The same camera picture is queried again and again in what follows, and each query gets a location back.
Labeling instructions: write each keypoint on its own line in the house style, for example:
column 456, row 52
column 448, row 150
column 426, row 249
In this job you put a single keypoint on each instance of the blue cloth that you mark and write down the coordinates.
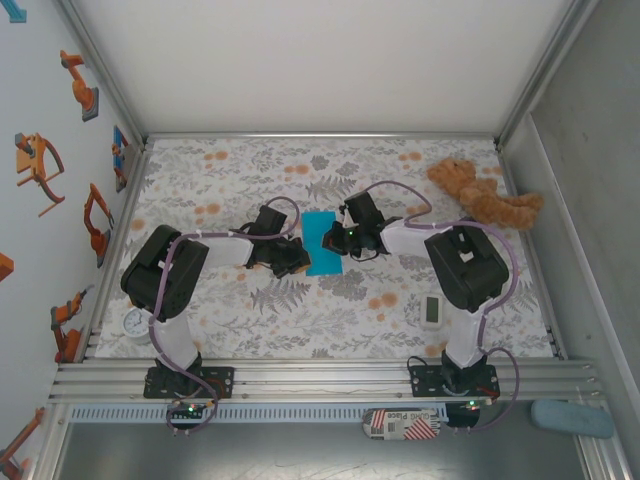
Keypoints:
column 315, row 230

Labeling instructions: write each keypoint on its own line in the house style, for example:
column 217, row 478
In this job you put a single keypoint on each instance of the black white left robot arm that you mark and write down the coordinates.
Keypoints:
column 165, row 270

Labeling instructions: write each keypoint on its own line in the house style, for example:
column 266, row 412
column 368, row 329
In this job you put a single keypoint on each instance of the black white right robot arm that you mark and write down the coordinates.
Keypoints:
column 465, row 270

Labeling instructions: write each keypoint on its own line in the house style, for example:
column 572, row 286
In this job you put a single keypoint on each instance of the floral patterned table mat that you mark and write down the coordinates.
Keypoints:
column 300, row 325

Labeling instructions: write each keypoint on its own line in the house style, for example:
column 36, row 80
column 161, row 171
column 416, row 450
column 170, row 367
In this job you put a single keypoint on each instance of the white digital timer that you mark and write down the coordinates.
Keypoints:
column 431, row 312

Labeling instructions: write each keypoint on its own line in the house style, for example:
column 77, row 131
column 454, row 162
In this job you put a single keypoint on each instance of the brown plush teddy bear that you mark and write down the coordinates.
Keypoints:
column 495, row 205

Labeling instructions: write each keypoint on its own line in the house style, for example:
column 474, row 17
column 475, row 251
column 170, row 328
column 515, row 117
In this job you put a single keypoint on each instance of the white round analog clock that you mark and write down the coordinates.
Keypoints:
column 134, row 325

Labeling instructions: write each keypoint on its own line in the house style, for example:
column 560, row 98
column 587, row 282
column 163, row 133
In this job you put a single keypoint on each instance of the small lit circuit board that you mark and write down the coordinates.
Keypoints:
column 190, row 410
column 472, row 405

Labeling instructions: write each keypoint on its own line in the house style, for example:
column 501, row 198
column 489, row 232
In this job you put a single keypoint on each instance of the blue orange robot sticker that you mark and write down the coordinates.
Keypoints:
column 119, row 150

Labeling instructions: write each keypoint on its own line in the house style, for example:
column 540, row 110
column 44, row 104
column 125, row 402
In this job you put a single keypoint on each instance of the newspaper print pencil case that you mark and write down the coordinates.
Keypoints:
column 400, row 425

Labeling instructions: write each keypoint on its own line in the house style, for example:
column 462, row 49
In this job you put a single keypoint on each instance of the blue-grey sponge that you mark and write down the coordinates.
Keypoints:
column 572, row 419

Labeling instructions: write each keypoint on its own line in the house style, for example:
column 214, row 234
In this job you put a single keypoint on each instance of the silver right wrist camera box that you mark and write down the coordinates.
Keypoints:
column 342, row 221

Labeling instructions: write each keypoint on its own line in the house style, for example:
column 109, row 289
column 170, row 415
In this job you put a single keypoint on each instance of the aluminium frame rail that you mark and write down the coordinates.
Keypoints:
column 102, row 300
column 320, row 135
column 531, row 250

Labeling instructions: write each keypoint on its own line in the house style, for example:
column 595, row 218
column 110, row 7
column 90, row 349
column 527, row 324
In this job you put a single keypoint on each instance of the aluminium extrusion rail bed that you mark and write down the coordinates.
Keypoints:
column 325, row 382

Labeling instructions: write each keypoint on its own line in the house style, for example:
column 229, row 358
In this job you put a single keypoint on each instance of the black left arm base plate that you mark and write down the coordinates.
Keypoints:
column 222, row 382

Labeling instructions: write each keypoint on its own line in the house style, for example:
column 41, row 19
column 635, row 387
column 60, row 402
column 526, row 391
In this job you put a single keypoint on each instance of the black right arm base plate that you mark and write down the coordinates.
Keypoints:
column 422, row 380

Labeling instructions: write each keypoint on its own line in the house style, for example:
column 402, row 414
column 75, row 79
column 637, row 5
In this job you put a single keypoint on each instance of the aluminium frame post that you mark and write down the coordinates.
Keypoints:
column 102, row 65
column 50, row 440
column 546, row 65
column 600, row 460

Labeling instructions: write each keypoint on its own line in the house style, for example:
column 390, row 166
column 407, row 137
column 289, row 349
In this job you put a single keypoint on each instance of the orange claw gripper wall sticker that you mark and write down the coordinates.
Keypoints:
column 32, row 162

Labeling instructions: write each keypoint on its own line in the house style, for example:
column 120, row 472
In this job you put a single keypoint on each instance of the orange block wall sticker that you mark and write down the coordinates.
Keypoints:
column 5, row 267

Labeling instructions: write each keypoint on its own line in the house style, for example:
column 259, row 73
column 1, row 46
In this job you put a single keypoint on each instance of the small blue wall sticker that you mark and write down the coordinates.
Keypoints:
column 17, row 12

